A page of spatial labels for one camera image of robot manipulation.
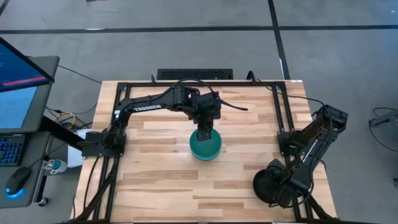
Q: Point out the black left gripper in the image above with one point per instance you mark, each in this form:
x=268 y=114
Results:
x=208 y=109

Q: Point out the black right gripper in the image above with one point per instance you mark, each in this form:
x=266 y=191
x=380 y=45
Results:
x=290 y=186

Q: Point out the black plastic bowl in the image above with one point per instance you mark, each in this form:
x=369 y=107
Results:
x=261 y=186

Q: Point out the dark green plastic bowl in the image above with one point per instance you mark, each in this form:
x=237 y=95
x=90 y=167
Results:
x=214 y=144

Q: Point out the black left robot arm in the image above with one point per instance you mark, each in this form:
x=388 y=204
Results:
x=140 y=104

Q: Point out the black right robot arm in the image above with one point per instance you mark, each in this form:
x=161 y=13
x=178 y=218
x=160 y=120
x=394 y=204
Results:
x=311 y=158

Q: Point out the black perforated computer case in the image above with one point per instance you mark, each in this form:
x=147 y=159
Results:
x=194 y=74

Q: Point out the white box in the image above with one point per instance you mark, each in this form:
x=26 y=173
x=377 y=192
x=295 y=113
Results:
x=74 y=155

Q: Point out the black desk leg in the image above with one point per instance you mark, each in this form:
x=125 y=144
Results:
x=59 y=132

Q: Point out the clear bottle blue label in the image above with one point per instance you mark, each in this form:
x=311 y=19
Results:
x=57 y=165

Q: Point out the grey rolling desk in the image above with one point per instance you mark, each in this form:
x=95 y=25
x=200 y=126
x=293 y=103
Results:
x=46 y=93

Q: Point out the black caster wheel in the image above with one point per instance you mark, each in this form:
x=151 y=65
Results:
x=43 y=202

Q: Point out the black computer mouse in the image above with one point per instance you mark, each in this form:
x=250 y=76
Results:
x=17 y=180

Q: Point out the laptop with backlit keyboard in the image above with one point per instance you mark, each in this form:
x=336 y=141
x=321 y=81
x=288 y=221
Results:
x=12 y=105

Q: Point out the black monitor dark-blue screen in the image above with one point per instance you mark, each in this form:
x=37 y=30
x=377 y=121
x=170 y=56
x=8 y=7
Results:
x=18 y=68

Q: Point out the black aluminium table frame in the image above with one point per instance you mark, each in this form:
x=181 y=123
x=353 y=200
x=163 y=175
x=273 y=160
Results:
x=248 y=84

